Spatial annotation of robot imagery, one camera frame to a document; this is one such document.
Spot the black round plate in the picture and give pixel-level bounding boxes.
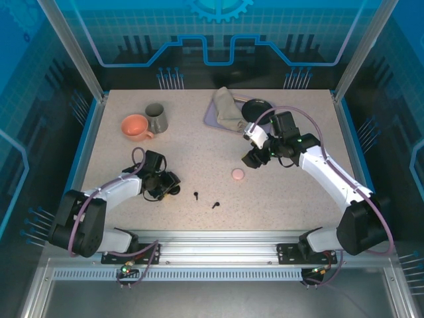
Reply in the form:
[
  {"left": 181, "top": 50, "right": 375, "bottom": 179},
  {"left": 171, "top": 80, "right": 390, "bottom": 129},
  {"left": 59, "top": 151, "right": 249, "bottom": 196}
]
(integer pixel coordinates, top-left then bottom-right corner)
[{"left": 240, "top": 98, "right": 274, "bottom": 126}]

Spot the beige folded cloth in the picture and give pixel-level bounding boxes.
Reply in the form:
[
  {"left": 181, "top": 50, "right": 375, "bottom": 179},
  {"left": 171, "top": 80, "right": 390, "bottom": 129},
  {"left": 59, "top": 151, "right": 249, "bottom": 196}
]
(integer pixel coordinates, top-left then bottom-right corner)
[{"left": 212, "top": 86, "right": 253, "bottom": 133}]

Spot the lavender plastic tray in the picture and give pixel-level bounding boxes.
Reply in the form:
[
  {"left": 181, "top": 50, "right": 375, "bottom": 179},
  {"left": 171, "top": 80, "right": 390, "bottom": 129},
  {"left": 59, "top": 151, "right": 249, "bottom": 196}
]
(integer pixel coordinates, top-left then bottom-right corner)
[{"left": 202, "top": 93, "right": 276, "bottom": 135}]

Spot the grey ceramic mug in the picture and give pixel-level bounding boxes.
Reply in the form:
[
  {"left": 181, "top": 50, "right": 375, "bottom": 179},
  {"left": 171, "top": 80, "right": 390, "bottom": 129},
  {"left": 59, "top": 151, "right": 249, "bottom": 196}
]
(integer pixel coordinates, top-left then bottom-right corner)
[{"left": 144, "top": 103, "right": 169, "bottom": 134}]

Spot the orange ceramic cup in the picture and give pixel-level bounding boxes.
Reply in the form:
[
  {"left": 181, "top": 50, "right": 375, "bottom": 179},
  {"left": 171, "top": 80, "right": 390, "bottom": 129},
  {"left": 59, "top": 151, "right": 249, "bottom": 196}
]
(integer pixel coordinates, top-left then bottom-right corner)
[{"left": 120, "top": 114, "right": 156, "bottom": 142}]

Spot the small connector with LED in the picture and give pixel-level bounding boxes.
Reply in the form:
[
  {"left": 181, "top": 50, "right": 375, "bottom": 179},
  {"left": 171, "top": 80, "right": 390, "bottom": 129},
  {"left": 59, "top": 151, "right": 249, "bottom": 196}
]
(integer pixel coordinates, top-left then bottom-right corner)
[
  {"left": 118, "top": 263, "right": 140, "bottom": 278},
  {"left": 309, "top": 264, "right": 332, "bottom": 278}
]

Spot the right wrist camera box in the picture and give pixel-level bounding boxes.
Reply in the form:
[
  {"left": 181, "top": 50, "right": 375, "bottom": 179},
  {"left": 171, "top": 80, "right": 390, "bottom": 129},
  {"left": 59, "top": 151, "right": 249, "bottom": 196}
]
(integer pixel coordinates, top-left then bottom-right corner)
[{"left": 242, "top": 121, "right": 270, "bottom": 150}]

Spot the aluminium mounting rail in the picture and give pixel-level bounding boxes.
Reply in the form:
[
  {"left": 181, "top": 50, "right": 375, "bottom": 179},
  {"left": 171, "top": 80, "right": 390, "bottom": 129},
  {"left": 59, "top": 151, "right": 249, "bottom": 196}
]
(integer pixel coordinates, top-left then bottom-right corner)
[{"left": 44, "top": 229, "right": 397, "bottom": 266}]

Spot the blue table side rail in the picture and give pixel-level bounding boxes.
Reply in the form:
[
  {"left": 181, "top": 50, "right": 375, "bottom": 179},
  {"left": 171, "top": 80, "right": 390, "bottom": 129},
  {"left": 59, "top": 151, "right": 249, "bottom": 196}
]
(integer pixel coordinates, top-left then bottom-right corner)
[
  {"left": 54, "top": 99, "right": 100, "bottom": 241},
  {"left": 337, "top": 99, "right": 394, "bottom": 241}
]

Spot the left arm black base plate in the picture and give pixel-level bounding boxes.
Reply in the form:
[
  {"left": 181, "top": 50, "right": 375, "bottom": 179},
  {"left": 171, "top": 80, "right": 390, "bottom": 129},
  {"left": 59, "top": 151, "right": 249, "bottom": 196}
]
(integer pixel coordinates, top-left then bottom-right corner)
[{"left": 101, "top": 243, "right": 162, "bottom": 265}]

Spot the slotted grey cable duct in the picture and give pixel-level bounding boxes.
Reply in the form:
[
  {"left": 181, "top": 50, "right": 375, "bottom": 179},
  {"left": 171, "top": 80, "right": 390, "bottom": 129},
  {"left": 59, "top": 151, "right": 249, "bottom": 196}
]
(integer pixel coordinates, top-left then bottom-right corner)
[{"left": 52, "top": 268, "right": 304, "bottom": 282}]

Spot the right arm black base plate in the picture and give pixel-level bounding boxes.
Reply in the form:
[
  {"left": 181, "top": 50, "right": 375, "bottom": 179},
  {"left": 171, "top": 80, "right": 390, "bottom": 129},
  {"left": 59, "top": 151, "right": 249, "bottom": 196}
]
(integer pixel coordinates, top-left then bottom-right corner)
[{"left": 276, "top": 242, "right": 338, "bottom": 265}]

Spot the aluminium frame post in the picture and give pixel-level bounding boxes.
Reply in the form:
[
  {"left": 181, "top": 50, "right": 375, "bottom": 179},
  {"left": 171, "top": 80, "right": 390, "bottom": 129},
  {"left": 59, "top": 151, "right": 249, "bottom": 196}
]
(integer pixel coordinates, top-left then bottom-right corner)
[
  {"left": 333, "top": 0, "right": 400, "bottom": 102},
  {"left": 35, "top": 0, "right": 109, "bottom": 103}
]

